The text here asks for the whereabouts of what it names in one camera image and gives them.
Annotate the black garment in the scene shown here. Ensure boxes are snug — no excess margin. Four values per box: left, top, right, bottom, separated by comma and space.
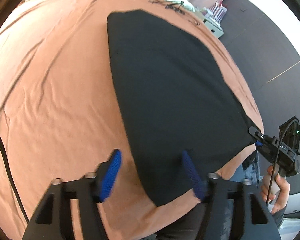
107, 10, 254, 206

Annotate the white nightstand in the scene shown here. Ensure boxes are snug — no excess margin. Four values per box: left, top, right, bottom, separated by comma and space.
203, 15, 224, 38

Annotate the black camera cable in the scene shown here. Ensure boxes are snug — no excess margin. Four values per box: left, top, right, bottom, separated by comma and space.
0, 118, 30, 224

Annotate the person right hand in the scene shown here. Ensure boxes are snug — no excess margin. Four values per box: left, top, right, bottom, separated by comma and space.
261, 165, 290, 214

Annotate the white red rack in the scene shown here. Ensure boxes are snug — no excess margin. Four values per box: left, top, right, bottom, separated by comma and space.
210, 0, 227, 23

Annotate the black cable bundle on bed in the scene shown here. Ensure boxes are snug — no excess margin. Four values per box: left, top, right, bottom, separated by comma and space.
148, 0, 203, 27

